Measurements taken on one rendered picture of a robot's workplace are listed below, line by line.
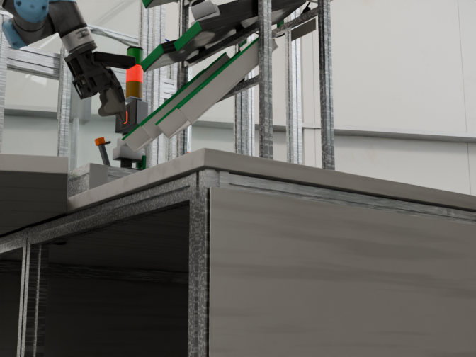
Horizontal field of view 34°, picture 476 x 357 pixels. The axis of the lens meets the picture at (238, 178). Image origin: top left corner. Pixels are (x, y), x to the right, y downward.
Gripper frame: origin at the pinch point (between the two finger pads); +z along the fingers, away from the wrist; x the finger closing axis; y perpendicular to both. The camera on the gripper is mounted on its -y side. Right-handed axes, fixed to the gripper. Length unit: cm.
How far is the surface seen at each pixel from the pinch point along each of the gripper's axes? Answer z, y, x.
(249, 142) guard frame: 32, -99, -84
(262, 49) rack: 0, -6, 52
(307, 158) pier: 149, -584, -602
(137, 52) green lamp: -15.5, -24.2, -17.7
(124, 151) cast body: 7.8, 5.6, 1.6
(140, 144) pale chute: 7.3, 11.5, 20.3
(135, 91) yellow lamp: -5.4, -17.5, -17.7
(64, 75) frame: -23, -31, -76
